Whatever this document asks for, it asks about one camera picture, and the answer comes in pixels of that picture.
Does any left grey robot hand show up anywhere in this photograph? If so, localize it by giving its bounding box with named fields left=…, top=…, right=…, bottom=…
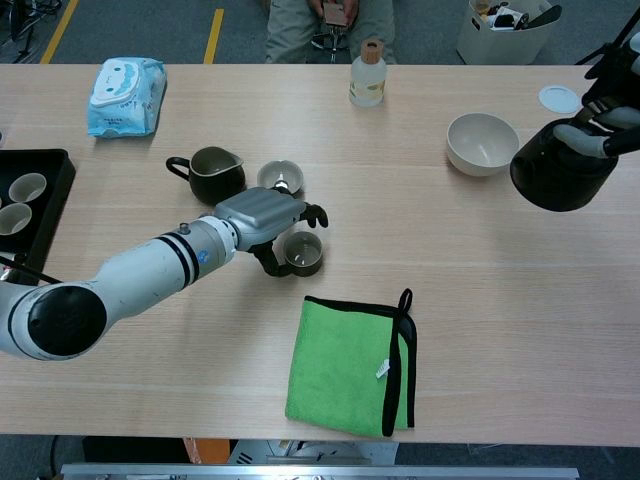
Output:
left=213, top=187, right=330, bottom=278

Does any seated person in khaki trousers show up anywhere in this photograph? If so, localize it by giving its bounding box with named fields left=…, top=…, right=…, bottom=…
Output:
left=264, top=0, right=399, bottom=65

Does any white cup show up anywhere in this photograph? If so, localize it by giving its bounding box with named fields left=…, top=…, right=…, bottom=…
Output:
left=0, top=202, right=33, bottom=237
left=8, top=172, right=48, bottom=204

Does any cream white bowl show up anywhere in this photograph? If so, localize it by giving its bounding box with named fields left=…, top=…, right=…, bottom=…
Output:
left=446, top=112, right=521, bottom=178

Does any glass bottle with wooden cap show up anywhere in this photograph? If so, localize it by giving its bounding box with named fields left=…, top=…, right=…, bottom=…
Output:
left=348, top=38, right=388, bottom=109

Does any white storage bin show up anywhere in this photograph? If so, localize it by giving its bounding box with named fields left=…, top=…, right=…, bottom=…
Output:
left=455, top=0, right=565, bottom=66

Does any grey-green teacup upper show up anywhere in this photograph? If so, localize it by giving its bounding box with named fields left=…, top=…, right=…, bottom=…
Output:
left=256, top=159, right=305, bottom=196

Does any blue wet wipes pack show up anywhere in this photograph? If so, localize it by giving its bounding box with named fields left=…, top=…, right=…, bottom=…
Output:
left=87, top=57, right=167, bottom=139

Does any dark olive cylindrical teacup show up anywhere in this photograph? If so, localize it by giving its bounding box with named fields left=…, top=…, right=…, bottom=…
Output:
left=282, top=230, right=324, bottom=278

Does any black equipment stand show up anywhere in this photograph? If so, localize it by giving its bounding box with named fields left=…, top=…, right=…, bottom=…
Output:
left=0, top=0, right=64, bottom=64

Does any handheld phone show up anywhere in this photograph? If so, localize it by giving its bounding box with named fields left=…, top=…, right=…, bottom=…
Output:
left=322, top=2, right=351, bottom=26

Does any orange brown object under table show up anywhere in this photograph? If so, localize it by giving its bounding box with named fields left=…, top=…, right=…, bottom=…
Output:
left=182, top=437, right=231, bottom=465

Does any green cloth with black trim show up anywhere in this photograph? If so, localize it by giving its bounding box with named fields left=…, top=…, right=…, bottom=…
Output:
left=284, top=288, right=418, bottom=439

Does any black tray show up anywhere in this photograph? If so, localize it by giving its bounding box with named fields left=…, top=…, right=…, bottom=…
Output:
left=0, top=148, right=77, bottom=281

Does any black teapot with bail handle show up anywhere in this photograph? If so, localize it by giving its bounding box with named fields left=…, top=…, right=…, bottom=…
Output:
left=509, top=119, right=621, bottom=213

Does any black tripod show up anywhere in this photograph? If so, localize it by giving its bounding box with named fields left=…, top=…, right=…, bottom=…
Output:
left=575, top=4, right=640, bottom=66

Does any black ceramic pitcher with handle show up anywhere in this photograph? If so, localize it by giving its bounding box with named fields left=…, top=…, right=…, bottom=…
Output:
left=165, top=146, right=248, bottom=207

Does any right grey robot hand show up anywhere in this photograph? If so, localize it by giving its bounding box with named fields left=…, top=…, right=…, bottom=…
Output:
left=552, top=37, right=640, bottom=159

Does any aluminium rail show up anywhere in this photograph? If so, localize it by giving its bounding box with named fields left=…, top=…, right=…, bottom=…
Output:
left=59, top=463, right=580, bottom=480

